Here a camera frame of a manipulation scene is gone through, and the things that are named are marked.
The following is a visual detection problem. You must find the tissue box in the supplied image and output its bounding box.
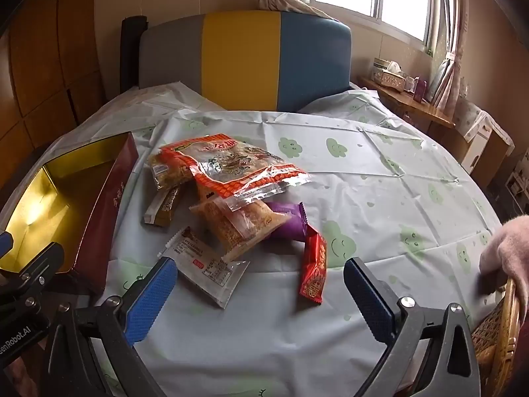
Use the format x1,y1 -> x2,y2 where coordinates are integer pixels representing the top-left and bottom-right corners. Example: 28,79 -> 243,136
373,58 -> 408,92

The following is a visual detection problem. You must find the white cloth-covered cabinet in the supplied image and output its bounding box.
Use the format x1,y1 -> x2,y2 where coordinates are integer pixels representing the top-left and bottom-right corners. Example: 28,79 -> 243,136
457,99 -> 515,174

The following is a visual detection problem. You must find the hanging pink curtain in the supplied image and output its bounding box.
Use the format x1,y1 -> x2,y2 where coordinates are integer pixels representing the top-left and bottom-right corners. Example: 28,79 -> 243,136
430,0 -> 468,110

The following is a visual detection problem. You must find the puffed rice cake packet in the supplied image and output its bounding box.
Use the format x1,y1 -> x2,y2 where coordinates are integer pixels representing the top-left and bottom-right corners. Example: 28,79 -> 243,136
189,198 -> 292,262

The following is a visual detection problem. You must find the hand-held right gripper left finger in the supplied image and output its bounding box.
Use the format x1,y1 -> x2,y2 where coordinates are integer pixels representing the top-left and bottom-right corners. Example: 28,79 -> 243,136
41,256 -> 178,397

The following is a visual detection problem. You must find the white green-printed tablecloth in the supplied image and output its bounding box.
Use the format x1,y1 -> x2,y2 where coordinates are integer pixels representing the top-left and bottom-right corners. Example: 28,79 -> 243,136
0,78 -> 507,397

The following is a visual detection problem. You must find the small clear crispy snack packet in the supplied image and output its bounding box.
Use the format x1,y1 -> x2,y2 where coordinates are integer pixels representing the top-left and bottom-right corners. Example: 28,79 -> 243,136
149,152 -> 195,191

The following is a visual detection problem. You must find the black rolled mat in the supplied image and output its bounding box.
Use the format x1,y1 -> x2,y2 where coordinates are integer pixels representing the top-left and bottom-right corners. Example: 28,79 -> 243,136
121,16 -> 148,94

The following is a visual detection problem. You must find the wooden side desk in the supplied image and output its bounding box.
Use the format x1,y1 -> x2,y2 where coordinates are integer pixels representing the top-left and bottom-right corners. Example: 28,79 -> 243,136
357,75 -> 455,133

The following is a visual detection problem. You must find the person's pink fuzzy clothing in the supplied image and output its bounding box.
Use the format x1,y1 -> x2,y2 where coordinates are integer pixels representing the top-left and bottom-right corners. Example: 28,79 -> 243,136
479,214 -> 529,286

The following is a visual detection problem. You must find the wooden wardrobe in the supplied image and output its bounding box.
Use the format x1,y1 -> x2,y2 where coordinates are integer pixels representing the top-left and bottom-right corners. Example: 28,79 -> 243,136
0,0 -> 108,174

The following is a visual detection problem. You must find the large red patterned snack bag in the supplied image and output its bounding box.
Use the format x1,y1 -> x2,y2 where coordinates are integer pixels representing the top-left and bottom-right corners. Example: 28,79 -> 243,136
160,133 -> 311,211

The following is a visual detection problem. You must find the purple snack packet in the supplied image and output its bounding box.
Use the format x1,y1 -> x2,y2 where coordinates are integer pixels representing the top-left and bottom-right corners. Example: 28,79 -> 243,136
264,201 -> 308,243

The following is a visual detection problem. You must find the brown and white stick packet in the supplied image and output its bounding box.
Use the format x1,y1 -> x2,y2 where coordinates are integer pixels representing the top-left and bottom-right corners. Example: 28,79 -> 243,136
142,186 -> 183,227

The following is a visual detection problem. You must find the white snack packet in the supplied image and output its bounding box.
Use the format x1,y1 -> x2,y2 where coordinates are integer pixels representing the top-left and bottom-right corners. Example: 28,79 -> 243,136
159,227 -> 251,309

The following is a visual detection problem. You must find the rattan chair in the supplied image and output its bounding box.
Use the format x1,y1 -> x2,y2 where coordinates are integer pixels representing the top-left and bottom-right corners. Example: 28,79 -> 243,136
471,277 -> 529,397

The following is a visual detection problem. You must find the gold and red tin box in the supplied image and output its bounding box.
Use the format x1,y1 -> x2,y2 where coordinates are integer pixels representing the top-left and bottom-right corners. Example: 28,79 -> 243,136
0,131 -> 140,296

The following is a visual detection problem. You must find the red snack packet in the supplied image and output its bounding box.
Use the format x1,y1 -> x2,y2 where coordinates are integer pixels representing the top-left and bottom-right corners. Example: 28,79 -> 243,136
298,229 -> 328,307

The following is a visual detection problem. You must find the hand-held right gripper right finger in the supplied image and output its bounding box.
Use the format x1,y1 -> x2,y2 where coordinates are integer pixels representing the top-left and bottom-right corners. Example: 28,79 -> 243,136
344,257 -> 482,397

